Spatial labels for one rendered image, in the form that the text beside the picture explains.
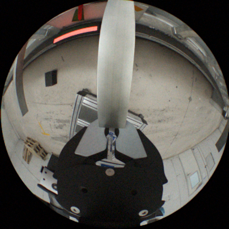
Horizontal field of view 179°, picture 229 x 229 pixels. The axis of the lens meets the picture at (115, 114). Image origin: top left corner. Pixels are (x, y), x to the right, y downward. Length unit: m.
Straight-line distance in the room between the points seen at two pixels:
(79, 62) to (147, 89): 0.87
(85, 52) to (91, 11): 0.81
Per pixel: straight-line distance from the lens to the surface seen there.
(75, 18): 0.29
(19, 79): 0.25
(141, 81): 0.99
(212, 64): 0.51
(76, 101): 0.85
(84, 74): 1.00
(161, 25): 0.35
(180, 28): 0.34
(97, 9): 0.26
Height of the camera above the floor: 0.93
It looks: 58 degrees down
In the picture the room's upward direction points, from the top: 180 degrees clockwise
